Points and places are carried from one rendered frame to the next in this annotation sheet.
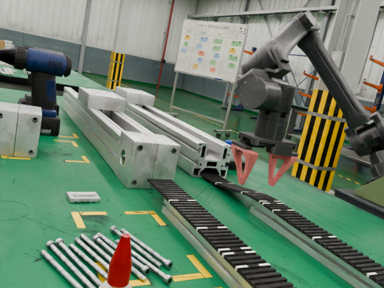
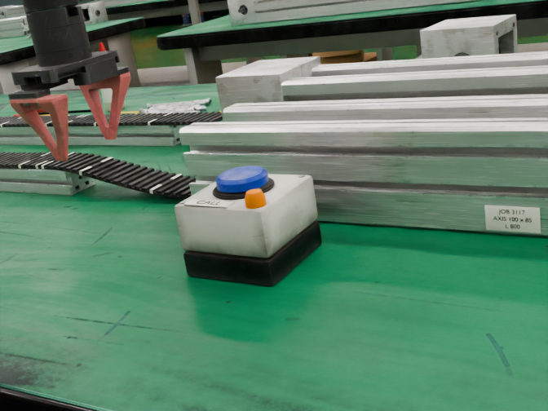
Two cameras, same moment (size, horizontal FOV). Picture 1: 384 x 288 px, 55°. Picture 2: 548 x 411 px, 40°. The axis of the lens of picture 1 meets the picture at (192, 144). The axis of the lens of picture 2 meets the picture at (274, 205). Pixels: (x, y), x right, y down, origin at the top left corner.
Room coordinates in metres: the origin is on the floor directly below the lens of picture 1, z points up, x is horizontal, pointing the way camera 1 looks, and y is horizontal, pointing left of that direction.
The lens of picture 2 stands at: (1.54, -0.34, 1.01)
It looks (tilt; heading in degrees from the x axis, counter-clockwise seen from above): 19 degrees down; 153
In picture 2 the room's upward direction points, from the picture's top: 9 degrees counter-clockwise
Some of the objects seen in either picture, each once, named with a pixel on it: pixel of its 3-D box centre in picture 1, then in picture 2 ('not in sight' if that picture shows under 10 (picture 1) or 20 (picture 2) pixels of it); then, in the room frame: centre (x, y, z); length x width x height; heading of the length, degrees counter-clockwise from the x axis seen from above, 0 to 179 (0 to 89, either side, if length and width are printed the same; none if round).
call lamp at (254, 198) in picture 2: not in sight; (254, 196); (1.09, -0.12, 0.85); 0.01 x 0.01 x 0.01
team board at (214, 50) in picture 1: (204, 76); not in sight; (6.92, 0.03, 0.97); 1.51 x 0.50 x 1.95; 50
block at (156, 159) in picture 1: (151, 160); (269, 107); (0.75, 0.08, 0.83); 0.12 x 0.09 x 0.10; 119
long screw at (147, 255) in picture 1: (134, 246); not in sight; (0.46, 0.05, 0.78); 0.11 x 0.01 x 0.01; 49
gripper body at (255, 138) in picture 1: (270, 128); (61, 43); (0.72, -0.14, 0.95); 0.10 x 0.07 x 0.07; 120
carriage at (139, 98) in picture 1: (133, 99); not in sight; (1.45, 0.26, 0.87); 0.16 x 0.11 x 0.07; 29
